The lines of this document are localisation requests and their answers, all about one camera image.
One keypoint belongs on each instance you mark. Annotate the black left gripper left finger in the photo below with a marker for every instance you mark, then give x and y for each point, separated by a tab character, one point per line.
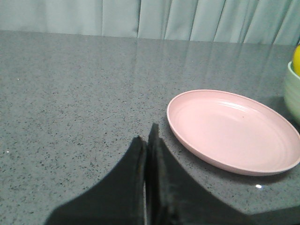
116	200

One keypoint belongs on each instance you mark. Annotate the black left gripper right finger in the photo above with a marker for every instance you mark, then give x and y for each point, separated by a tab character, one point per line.
173	197

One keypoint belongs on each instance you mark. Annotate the yellow banana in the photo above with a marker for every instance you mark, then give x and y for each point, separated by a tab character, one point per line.
296	60

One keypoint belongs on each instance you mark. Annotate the pink plate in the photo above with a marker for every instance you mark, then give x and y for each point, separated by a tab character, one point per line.
234	133

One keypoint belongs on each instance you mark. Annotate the green ribbed bowl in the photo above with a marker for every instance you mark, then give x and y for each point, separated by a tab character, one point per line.
292	92

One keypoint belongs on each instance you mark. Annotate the white curtain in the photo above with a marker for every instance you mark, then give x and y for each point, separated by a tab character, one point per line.
233	21

